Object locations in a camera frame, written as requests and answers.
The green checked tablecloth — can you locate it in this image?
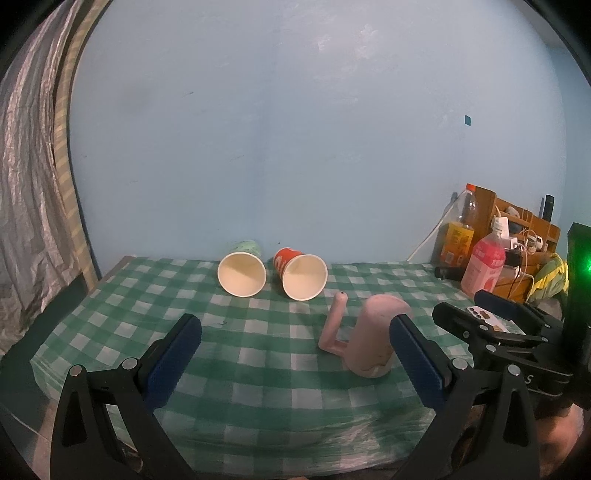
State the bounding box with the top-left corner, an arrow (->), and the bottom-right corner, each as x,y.
30,256 -> 555,476

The green paper cup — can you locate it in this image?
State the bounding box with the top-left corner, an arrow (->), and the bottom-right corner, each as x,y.
217,239 -> 267,297

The yellow-green cloth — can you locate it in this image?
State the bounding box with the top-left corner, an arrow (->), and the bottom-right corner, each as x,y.
526,254 -> 568,303

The pink cup with handle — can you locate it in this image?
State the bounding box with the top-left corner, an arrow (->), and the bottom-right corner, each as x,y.
318,293 -> 415,379

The white charger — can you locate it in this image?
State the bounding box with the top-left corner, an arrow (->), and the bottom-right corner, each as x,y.
501,235 -> 544,253

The striped beige fabric strip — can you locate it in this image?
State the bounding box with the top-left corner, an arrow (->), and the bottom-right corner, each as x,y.
50,0 -> 100,288

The wooden desk organizer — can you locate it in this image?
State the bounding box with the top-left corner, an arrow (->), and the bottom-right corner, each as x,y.
473,185 -> 561,303

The orange-capped juice bottle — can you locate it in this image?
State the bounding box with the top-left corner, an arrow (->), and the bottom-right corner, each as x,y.
442,183 -> 481,274

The pink drink bottle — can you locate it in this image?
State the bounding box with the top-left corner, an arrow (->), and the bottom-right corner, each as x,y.
461,218 -> 509,298

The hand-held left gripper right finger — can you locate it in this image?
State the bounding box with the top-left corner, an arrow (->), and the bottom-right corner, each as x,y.
389,314 -> 541,480

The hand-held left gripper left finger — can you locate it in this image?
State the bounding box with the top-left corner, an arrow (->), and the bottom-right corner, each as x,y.
50,313 -> 204,480

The white cable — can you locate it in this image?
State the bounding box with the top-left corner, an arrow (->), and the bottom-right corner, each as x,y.
406,191 -> 459,262

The person's right forearm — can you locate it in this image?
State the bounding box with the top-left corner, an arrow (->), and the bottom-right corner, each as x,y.
538,406 -> 585,468

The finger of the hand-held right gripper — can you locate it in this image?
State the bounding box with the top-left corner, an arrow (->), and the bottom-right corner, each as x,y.
433,302 -> 575,409
474,289 -> 565,334

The grey curtain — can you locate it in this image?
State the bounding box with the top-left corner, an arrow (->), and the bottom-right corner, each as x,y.
0,0 -> 93,356

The red paper cup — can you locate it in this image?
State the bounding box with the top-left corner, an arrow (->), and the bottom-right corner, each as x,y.
273,247 -> 328,302

